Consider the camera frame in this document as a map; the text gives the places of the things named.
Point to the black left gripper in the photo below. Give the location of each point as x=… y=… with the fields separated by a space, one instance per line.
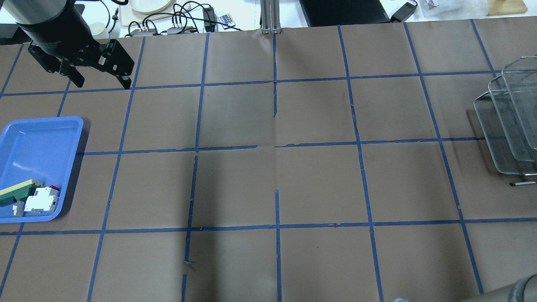
x=54 y=37

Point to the white paper cup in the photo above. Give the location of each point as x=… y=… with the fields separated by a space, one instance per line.
x=99 y=30

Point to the black power adapter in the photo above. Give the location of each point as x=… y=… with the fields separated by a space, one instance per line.
x=404 y=12

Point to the black laptop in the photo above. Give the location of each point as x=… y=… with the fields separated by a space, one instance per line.
x=320 y=13

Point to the white circuit breaker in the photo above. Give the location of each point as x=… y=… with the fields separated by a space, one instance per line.
x=45 y=199

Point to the aluminium frame post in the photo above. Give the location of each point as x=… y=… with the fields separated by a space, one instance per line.
x=270 y=17

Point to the green yellow terminal block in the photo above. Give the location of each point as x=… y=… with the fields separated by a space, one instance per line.
x=18 y=192

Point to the wire mesh shelf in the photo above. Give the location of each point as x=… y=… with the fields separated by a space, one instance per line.
x=507 y=116

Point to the clear plastic bag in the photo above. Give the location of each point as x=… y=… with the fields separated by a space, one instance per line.
x=454 y=9

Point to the colourful remote control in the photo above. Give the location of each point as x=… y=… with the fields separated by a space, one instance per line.
x=226 y=20

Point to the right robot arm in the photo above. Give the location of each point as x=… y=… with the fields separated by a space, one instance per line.
x=523 y=290

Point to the blue plastic tray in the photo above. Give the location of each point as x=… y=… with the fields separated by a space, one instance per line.
x=41 y=149

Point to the wooden cutting board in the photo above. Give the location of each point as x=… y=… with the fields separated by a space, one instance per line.
x=506 y=7

